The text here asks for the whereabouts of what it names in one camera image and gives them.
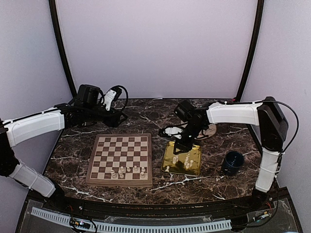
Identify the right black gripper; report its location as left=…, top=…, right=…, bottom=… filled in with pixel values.
left=173, top=121, right=205, bottom=154

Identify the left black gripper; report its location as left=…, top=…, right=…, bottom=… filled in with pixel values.
left=84, top=102, right=127, bottom=128

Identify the wooden chess board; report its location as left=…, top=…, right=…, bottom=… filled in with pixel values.
left=86, top=133, right=153, bottom=187

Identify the gold metal tray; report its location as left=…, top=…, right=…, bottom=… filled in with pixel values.
left=161, top=141, right=202, bottom=177

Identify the white chess king piece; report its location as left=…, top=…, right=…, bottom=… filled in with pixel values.
left=118, top=170, right=124, bottom=179

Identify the white chess queen piece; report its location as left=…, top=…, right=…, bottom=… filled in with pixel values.
left=110, top=170, right=117, bottom=179

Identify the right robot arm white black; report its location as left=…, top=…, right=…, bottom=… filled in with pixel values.
left=163, top=97, right=297, bottom=211

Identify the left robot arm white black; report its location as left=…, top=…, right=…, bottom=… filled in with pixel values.
left=0, top=84, right=128, bottom=212

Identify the white chess piece cluster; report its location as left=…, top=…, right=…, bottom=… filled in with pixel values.
left=172, top=153, right=190, bottom=165

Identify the beige floral ceramic plate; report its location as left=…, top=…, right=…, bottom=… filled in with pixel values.
left=196, top=124, right=217, bottom=140

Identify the dark blue mug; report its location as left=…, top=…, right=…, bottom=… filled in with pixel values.
left=222, top=151, right=244, bottom=176

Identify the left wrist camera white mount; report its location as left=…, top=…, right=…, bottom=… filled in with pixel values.
left=98, top=85, right=129, bottom=112

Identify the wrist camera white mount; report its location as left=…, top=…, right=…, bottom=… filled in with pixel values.
left=98, top=85, right=129, bottom=112
left=158, top=126, right=184, bottom=139

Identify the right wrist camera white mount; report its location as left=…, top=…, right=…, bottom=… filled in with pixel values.
left=158, top=126, right=184, bottom=139

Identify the white cable duct strip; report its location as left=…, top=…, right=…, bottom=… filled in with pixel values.
left=31, top=207, right=232, bottom=233

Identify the left black frame post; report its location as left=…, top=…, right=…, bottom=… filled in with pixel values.
left=49, top=0, right=77, bottom=97

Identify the black frame post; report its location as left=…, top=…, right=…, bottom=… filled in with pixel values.
left=49, top=0, right=77, bottom=97
left=235, top=0, right=265, bottom=102

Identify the right black frame post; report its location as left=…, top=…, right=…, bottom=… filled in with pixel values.
left=235, top=0, right=265, bottom=102

